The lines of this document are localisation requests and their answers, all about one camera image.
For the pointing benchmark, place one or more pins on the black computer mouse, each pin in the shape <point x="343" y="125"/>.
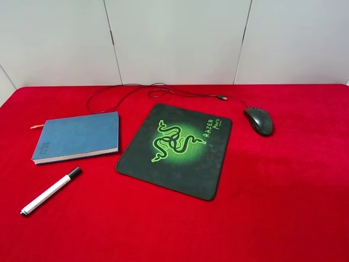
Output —
<point x="260" y="120"/>

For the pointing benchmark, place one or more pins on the white marker pen black cap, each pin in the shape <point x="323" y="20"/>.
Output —
<point x="28" y="209"/>

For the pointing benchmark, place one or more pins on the blue notebook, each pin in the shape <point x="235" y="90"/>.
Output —
<point x="77" y="137"/>

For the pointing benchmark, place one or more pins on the black green Razer mousepad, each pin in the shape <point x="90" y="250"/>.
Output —
<point x="178" y="149"/>

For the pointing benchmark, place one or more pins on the red table cloth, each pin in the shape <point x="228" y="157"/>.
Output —
<point x="282" y="197"/>

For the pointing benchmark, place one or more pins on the orange bookmark ribbon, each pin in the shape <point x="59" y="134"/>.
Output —
<point x="37" y="126"/>

